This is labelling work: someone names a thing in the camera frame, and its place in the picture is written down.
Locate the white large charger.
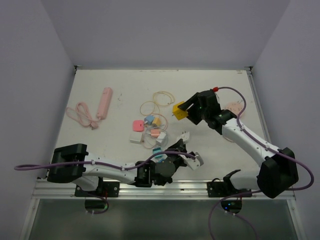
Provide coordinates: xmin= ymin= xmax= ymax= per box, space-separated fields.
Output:
xmin=155 ymin=131 xmax=167 ymax=146

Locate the teal plug adapter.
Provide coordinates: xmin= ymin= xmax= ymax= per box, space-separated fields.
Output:
xmin=152 ymin=147 xmax=163 ymax=159

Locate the yellow cube socket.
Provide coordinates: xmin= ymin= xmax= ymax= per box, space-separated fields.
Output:
xmin=172 ymin=101 xmax=188 ymax=121

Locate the orange small charger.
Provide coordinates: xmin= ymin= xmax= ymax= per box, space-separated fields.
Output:
xmin=150 ymin=128 xmax=161 ymax=138

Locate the round pink power socket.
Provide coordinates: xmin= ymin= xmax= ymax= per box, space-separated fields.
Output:
xmin=225 ymin=101 xmax=244 ymax=116

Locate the orange yellow charger plug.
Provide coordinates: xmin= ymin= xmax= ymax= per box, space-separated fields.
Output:
xmin=152 ymin=117 xmax=162 ymax=127

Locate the light blue charger plug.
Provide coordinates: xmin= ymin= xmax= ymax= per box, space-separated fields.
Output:
xmin=144 ymin=115 xmax=155 ymax=126

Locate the white plug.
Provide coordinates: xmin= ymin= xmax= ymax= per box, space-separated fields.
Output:
xmin=176 ymin=131 xmax=191 ymax=144
xmin=129 ymin=131 xmax=143 ymax=145

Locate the pink plug adapter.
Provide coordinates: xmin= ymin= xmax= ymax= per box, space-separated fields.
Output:
xmin=132 ymin=120 xmax=145 ymax=132

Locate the pink rectangular power strip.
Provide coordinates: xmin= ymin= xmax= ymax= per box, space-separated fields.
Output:
xmin=96 ymin=87 xmax=113 ymax=120

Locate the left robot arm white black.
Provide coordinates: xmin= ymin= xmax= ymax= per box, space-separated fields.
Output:
xmin=47 ymin=140 xmax=196 ymax=197

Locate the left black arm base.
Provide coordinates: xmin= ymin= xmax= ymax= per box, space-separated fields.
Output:
xmin=74 ymin=181 xmax=120 ymax=198

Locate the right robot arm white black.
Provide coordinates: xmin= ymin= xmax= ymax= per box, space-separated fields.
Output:
xmin=172 ymin=87 xmax=299 ymax=199

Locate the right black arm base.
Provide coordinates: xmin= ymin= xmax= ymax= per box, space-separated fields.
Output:
xmin=206 ymin=178 xmax=252 ymax=198

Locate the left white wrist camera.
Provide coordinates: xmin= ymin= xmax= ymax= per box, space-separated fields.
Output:
xmin=182 ymin=151 xmax=204 ymax=171

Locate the yellow charging cable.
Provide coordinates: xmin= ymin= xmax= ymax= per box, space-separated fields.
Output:
xmin=139 ymin=90 xmax=176 ymax=116

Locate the blue thin charging cable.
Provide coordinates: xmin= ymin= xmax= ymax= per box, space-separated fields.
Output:
xmin=142 ymin=123 xmax=171 ymax=148

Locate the pink strip power cord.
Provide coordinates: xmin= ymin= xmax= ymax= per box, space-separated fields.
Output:
xmin=66 ymin=101 xmax=100 ymax=131

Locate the aluminium front rail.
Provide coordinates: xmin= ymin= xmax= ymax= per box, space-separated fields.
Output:
xmin=31 ymin=177 xmax=296 ymax=200

